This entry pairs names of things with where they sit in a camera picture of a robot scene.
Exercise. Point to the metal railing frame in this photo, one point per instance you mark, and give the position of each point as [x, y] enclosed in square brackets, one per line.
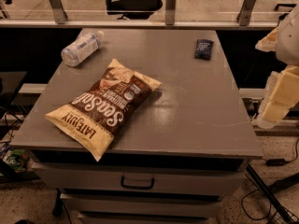
[173, 13]

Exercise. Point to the black office chair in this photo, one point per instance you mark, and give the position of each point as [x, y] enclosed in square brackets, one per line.
[133, 9]

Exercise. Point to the black drawer handle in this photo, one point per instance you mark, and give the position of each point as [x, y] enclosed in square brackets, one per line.
[147, 184]

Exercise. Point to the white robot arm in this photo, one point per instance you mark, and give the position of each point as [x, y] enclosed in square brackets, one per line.
[287, 46]

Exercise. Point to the clear plastic water bottle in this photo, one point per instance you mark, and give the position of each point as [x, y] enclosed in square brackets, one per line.
[83, 47]

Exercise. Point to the brown Late July chip bag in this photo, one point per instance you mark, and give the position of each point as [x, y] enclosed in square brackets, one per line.
[96, 116]

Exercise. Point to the green snack package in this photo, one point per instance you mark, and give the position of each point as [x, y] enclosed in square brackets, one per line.
[16, 159]

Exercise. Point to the dark blue rxbar wrapper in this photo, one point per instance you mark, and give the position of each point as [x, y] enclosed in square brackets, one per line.
[203, 49]

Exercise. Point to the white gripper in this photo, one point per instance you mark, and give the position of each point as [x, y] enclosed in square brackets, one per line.
[290, 42]

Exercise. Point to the black power adapter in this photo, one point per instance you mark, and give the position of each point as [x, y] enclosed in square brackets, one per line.
[276, 162]

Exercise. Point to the grey drawer cabinet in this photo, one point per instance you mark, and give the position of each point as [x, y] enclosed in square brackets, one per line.
[192, 135]

